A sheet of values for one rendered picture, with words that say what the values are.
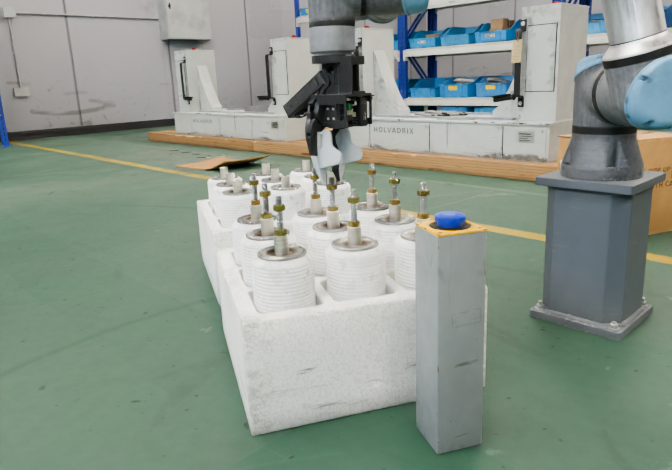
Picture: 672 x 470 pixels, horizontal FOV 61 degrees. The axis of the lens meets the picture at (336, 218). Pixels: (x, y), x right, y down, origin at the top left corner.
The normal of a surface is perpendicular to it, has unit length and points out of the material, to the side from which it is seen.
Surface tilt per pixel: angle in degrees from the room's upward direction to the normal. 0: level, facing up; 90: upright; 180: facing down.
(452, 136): 90
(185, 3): 90
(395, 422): 0
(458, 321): 90
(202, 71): 68
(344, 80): 90
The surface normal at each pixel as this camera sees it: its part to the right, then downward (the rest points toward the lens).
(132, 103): 0.69, 0.14
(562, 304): -0.72, 0.19
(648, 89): 0.08, 0.36
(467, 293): 0.29, 0.22
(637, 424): -0.04, -0.97
